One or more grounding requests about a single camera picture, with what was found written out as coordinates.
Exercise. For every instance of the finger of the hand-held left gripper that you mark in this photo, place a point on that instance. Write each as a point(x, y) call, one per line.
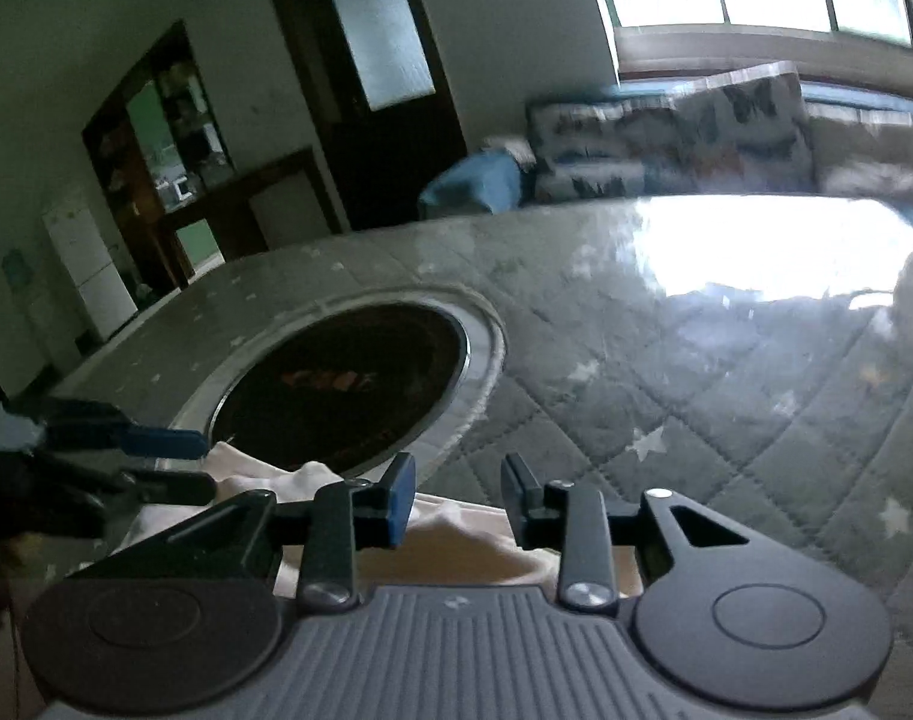
point(171, 487)
point(164, 441)

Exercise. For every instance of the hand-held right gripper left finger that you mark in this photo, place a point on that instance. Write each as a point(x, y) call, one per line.
point(400, 499)

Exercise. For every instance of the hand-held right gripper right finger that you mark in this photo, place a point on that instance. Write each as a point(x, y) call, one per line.
point(518, 502)

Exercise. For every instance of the cream pants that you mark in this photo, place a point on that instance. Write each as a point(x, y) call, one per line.
point(456, 547)

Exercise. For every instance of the round black induction cooktop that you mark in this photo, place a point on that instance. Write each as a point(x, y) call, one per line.
point(344, 390)

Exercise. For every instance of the grey quilted star table cover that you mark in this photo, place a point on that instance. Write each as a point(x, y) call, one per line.
point(651, 420)

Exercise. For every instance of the white refrigerator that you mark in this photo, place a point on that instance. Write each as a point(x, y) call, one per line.
point(89, 270)

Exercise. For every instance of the dark wooden shelf cabinet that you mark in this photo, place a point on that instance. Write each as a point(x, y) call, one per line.
point(126, 187)

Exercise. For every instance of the dark wooden counter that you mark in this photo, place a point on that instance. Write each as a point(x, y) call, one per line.
point(276, 172)

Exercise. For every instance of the blue blanket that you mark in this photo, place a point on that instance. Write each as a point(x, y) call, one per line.
point(471, 184)

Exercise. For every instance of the dark door with frosted glass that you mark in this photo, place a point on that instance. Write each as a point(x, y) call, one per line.
point(351, 165)

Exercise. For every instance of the white towel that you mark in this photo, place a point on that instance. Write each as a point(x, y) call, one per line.
point(505, 151)

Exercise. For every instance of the butterfly print pillow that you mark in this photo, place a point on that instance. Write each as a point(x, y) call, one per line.
point(599, 157)
point(756, 135)

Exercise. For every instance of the beige pillow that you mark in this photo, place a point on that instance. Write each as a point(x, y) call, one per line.
point(876, 150)

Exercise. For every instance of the teal sofa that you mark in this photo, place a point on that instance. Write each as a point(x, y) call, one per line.
point(861, 94)

